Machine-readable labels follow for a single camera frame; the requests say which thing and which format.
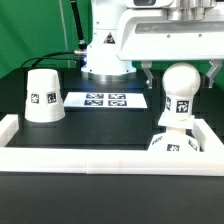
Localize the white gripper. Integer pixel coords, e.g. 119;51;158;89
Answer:
117;7;224;89

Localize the white lamp bulb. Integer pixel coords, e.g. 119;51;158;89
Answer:
162;63;201;120

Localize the white lamp base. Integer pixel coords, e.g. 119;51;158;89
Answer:
148;113;200;152

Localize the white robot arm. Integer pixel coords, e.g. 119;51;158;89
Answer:
82;0;224;86

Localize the white lamp shade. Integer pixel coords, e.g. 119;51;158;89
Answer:
25;69;65;123

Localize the white marker sheet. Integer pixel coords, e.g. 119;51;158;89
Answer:
64;92;147;109

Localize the white U-shaped frame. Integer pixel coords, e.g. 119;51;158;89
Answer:
0;114;224;176

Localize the black corrugated hose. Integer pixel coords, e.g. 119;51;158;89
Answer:
69;0;88;51

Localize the black cable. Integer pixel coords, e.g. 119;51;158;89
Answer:
20;50;88;69

